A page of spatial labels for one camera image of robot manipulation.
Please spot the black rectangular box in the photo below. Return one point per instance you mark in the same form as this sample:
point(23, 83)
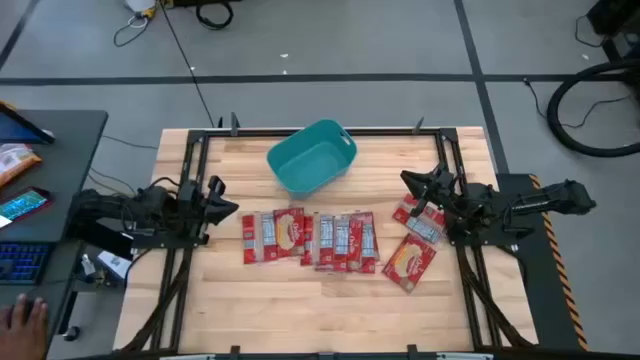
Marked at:
point(100, 240)

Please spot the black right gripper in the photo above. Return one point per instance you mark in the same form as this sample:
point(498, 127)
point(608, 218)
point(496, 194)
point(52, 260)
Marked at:
point(447, 192)

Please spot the black hazard striped floor mat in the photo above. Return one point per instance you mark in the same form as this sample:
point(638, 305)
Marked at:
point(545, 280)

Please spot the red popcorn bag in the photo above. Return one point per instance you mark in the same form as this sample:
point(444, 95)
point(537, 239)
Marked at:
point(342, 240)
point(367, 240)
point(252, 240)
point(407, 262)
point(289, 232)
point(325, 240)
point(430, 227)

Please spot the black floor equipment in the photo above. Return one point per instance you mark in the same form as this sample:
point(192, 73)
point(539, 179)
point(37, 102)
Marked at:
point(615, 15)

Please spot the teal plastic basket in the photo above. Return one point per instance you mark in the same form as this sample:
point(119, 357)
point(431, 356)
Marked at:
point(300, 175)

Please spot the black caster wheel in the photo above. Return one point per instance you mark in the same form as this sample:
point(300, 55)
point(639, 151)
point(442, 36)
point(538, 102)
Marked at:
point(72, 333)

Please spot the black aluminium table frame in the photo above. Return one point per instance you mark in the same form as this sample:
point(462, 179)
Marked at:
point(390, 132)

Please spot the blue backlit keyboard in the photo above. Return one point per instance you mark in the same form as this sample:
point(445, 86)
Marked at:
point(22, 262)

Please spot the orange snack bag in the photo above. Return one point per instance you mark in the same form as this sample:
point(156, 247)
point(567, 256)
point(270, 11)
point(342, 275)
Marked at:
point(15, 162)

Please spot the black side desk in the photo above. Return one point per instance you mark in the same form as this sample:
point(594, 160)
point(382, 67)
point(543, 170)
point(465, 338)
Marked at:
point(70, 150)

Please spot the black framed display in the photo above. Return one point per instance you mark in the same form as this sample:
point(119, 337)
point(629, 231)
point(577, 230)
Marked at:
point(20, 131)

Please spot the small white bottle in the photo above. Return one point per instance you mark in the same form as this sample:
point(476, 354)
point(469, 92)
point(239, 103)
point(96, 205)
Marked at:
point(88, 265)

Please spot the white floor device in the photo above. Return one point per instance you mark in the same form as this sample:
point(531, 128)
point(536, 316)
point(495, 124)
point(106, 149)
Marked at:
point(140, 5)

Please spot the person's hand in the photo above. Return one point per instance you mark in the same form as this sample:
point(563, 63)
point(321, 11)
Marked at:
point(22, 332)

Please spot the white labelled box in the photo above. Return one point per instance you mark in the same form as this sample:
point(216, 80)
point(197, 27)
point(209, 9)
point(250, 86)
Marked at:
point(114, 262)

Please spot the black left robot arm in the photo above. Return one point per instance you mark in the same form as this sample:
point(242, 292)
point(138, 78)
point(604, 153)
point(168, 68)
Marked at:
point(115, 207)

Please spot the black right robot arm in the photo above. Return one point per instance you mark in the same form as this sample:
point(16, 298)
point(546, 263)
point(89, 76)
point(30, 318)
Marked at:
point(550, 197)

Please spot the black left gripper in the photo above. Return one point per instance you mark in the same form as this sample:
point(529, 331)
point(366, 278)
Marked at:
point(192, 202)

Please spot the smartphone in red case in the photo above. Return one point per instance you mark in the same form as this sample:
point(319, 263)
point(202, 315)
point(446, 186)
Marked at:
point(22, 205)

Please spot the silver aluminium bracket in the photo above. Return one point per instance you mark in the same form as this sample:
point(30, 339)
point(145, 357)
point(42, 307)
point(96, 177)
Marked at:
point(465, 356)
point(187, 357)

